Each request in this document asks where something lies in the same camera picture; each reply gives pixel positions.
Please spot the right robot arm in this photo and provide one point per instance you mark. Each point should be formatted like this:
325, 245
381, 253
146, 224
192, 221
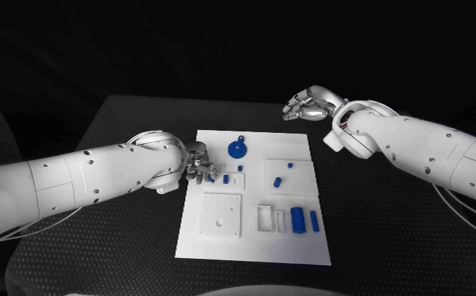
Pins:
409, 143

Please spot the large blue cylinder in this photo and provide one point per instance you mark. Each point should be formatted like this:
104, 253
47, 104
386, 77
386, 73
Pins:
298, 220

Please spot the thin blue cylinder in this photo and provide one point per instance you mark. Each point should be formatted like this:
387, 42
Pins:
315, 221

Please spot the blue plug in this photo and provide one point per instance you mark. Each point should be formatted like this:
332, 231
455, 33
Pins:
277, 182

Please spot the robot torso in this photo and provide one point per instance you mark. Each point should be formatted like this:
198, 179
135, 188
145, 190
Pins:
256, 290

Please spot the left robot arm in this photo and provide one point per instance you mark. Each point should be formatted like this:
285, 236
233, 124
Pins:
93, 174

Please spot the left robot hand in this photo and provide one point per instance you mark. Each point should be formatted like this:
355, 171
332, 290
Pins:
200, 164

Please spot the blue gear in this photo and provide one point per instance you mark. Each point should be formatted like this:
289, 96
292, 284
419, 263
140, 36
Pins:
237, 147

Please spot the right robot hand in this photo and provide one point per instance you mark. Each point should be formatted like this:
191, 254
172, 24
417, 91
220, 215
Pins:
316, 102

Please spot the white task board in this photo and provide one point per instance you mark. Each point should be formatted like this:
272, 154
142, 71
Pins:
253, 198

